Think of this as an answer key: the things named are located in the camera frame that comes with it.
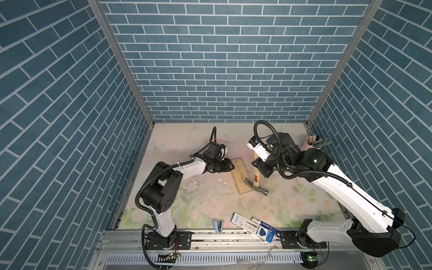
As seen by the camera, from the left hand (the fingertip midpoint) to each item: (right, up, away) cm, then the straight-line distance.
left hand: (236, 168), depth 90 cm
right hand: (+7, +7, -23) cm, 25 cm away
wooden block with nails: (+2, -3, +1) cm, 4 cm away
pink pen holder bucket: (+42, +12, +7) cm, 44 cm away
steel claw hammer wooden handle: (+8, -5, -12) cm, 16 cm away
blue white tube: (+12, -24, -13) cm, 30 cm away
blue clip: (-9, -24, -14) cm, 29 cm away
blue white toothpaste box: (+7, -25, -14) cm, 29 cm away
